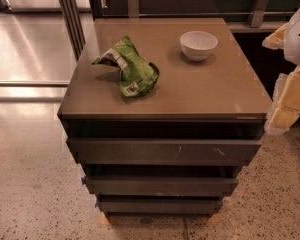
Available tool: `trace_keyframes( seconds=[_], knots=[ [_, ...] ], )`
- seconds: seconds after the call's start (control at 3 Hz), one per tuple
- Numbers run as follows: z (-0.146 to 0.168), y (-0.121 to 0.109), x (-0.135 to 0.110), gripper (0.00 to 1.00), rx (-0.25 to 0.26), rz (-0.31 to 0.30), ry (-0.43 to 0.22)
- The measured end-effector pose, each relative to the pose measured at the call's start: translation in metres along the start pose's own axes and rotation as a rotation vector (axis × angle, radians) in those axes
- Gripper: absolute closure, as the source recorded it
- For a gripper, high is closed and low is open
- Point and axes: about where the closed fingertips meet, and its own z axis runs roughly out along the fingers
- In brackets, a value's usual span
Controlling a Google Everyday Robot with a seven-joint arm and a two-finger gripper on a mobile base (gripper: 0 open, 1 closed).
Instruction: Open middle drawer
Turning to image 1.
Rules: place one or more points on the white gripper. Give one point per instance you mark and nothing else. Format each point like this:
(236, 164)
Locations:
(298, 39)

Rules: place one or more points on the grey drawer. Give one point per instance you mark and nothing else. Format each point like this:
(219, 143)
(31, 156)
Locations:
(161, 186)
(117, 204)
(168, 152)

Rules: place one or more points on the grey three-drawer cabinet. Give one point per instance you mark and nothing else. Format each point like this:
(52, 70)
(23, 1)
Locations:
(219, 98)

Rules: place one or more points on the grey top drawer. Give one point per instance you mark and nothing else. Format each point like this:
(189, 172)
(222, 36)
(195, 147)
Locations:
(168, 152)

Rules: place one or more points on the grey bottom drawer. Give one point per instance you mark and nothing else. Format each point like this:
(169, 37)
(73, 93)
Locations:
(117, 204)

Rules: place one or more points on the wooden counter with brackets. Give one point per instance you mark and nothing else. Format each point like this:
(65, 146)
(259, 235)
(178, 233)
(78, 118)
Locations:
(251, 14)

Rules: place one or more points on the white ceramic bowl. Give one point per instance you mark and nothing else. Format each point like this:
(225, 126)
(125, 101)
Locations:
(198, 45)

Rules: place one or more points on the green crumpled chip bag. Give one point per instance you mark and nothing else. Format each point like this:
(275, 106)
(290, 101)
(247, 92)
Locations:
(137, 76)

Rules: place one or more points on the blue tape piece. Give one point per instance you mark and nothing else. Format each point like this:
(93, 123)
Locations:
(83, 181)

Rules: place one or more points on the metal railing frame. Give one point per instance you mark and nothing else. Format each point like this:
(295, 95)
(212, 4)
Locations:
(39, 49)

